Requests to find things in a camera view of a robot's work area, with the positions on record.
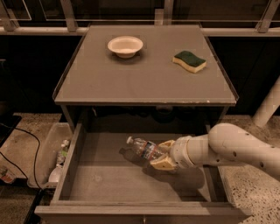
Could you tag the metal railing frame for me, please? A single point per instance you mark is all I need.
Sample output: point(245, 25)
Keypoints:
point(215, 18)

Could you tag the clear plastic water bottle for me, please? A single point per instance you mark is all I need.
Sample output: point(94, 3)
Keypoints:
point(145, 149)

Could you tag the white paper bowl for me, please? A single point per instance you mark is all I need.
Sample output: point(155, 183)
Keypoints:
point(125, 46)

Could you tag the green and yellow sponge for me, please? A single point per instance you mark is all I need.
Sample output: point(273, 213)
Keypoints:
point(189, 61)

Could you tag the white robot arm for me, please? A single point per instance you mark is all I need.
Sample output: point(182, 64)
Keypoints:
point(224, 144)

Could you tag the small red white can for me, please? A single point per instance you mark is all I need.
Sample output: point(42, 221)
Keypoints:
point(6, 175)

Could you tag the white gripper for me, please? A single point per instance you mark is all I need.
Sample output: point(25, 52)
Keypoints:
point(177, 152)

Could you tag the white object in bin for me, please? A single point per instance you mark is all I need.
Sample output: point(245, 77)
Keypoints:
point(55, 174)

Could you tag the clear plastic storage bin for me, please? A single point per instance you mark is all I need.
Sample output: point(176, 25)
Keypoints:
point(47, 156)

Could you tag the open grey top drawer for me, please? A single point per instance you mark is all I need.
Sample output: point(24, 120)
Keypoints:
point(105, 182)

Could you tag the small bottle in bin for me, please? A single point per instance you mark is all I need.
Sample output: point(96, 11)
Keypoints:
point(62, 153)

